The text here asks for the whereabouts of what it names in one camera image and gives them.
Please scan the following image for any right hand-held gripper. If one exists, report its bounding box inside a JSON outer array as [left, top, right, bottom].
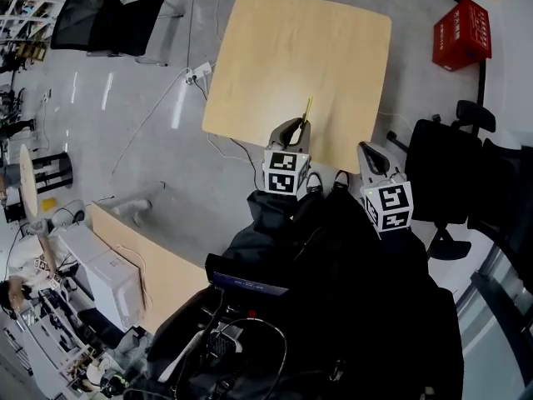
[[357, 142, 414, 233]]

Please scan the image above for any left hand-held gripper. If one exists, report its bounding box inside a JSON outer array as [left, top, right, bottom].
[[262, 117, 313, 198]]

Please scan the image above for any person's left forearm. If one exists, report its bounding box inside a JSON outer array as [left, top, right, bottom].
[[246, 188, 299, 233]]

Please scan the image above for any person's right forearm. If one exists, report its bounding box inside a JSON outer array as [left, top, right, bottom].
[[376, 227, 428, 274]]

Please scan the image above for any person's left shoe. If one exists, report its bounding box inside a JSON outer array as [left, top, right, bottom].
[[306, 171, 324, 195]]

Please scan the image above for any black office chair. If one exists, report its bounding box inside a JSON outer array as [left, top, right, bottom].
[[386, 100, 533, 262]]

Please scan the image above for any square wooden table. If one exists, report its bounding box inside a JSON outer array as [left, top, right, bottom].
[[202, 0, 392, 175]]

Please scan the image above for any white power strip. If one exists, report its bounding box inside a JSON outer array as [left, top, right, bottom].
[[185, 61, 212, 85]]

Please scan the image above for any person's black jacket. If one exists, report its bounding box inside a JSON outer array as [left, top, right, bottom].
[[145, 181, 466, 400]]

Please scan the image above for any black chest screen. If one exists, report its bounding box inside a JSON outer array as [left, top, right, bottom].
[[205, 252, 291, 298]]

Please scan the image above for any grey desk leg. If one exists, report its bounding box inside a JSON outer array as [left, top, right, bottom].
[[95, 181, 166, 227]]

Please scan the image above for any large wooden desk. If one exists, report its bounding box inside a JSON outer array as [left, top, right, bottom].
[[89, 201, 209, 335]]

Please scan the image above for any black mesh visitor chair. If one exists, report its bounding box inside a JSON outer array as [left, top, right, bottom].
[[49, 0, 184, 67]]

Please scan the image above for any black equipment bag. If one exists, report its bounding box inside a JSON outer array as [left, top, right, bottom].
[[145, 289, 292, 400]]

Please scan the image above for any white microwave oven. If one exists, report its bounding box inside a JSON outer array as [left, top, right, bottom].
[[85, 247, 147, 333]]

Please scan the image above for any white box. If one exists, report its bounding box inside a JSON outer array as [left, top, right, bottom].
[[57, 225, 109, 266]]

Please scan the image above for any round wooden table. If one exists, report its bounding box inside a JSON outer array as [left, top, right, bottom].
[[19, 143, 75, 218]]

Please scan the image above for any black floor cable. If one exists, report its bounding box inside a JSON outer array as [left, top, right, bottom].
[[195, 77, 262, 191]]

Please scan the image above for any long white floor cable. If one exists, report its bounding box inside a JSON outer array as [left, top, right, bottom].
[[110, 67, 193, 179]]

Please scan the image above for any white cable on desk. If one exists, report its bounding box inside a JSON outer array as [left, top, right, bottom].
[[116, 243, 151, 312]]

